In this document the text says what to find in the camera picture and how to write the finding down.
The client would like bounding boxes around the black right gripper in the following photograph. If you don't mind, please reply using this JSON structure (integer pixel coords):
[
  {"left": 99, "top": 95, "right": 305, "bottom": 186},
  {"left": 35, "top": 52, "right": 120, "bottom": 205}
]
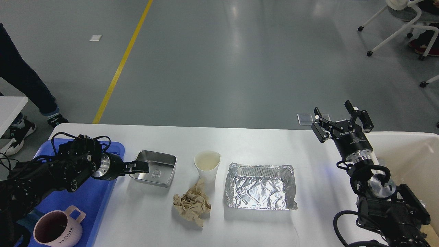
[{"left": 311, "top": 100, "right": 374, "bottom": 161}]

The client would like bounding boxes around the clear floor plate right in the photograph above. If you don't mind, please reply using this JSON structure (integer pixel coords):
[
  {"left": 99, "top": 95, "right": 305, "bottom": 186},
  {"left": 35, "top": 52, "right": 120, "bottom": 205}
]
[{"left": 321, "top": 114, "right": 331, "bottom": 121}]

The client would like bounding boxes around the clear floor plate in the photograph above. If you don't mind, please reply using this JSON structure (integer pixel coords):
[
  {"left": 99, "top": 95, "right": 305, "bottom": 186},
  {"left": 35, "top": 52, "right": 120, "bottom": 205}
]
[
  {"left": 297, "top": 114, "right": 314, "bottom": 126},
  {"left": 321, "top": 114, "right": 331, "bottom": 121}
]

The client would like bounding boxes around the crumpled brown paper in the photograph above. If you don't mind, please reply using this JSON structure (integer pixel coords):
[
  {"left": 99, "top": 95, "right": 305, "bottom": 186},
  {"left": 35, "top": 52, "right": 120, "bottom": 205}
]
[{"left": 173, "top": 178, "right": 212, "bottom": 228}]

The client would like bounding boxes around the white paper cup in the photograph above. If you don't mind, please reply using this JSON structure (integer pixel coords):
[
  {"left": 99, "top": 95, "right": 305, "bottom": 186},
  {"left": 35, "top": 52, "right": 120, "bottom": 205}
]
[{"left": 193, "top": 150, "right": 221, "bottom": 184}]

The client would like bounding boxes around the blue HOME mug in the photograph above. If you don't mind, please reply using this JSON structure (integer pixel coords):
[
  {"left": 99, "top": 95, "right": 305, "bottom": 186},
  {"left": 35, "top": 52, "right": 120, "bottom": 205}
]
[{"left": 17, "top": 209, "right": 45, "bottom": 233}]

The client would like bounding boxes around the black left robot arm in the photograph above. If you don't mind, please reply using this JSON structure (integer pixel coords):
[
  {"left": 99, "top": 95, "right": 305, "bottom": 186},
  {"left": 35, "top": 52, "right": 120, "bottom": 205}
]
[{"left": 0, "top": 135, "right": 149, "bottom": 247}]

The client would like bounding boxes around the blue plastic tray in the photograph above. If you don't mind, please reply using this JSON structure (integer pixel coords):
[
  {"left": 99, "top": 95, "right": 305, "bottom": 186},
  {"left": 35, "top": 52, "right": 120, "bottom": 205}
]
[{"left": 14, "top": 139, "right": 125, "bottom": 247}]

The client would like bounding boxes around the white office chair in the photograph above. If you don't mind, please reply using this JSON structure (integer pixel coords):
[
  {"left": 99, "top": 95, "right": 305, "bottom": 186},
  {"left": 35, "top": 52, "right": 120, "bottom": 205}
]
[{"left": 357, "top": 0, "right": 439, "bottom": 61}]

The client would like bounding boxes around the clear floor plate left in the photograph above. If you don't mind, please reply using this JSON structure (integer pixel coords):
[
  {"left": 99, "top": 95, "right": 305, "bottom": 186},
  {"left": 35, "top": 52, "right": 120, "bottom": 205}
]
[{"left": 297, "top": 114, "right": 314, "bottom": 126}]

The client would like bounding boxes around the aluminium foil container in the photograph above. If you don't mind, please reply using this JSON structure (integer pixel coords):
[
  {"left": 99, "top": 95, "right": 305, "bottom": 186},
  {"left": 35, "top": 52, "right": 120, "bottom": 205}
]
[{"left": 224, "top": 163, "right": 298, "bottom": 211}]

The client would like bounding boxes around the white plastic bin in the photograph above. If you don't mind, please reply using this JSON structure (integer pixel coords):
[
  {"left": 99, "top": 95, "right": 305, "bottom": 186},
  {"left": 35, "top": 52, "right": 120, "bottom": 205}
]
[{"left": 367, "top": 132, "right": 439, "bottom": 247}]

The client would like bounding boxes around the person in dark jeans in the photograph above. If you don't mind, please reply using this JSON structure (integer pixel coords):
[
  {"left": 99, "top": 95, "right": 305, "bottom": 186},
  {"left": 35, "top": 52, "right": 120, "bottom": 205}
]
[{"left": 0, "top": 23, "right": 69, "bottom": 156}]

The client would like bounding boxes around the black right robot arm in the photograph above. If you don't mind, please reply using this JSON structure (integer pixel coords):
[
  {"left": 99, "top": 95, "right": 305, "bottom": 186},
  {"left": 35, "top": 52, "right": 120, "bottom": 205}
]
[{"left": 311, "top": 100, "right": 430, "bottom": 247}]

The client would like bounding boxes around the pink HOME mug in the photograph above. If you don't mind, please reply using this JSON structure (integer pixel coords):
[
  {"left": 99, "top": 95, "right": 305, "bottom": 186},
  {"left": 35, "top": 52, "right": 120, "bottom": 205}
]
[{"left": 33, "top": 205, "right": 86, "bottom": 247}]

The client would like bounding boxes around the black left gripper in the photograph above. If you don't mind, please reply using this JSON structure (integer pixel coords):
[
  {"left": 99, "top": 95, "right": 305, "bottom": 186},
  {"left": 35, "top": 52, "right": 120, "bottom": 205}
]
[{"left": 92, "top": 153, "right": 149, "bottom": 181}]

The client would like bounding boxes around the square stainless steel tray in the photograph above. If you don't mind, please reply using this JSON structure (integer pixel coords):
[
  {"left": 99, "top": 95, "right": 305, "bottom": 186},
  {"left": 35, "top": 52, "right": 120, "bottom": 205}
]
[{"left": 130, "top": 150, "right": 177, "bottom": 188}]

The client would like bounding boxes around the white side table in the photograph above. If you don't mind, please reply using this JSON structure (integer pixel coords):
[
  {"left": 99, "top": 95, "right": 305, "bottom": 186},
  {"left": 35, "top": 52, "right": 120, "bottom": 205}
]
[{"left": 0, "top": 96, "right": 28, "bottom": 136}]

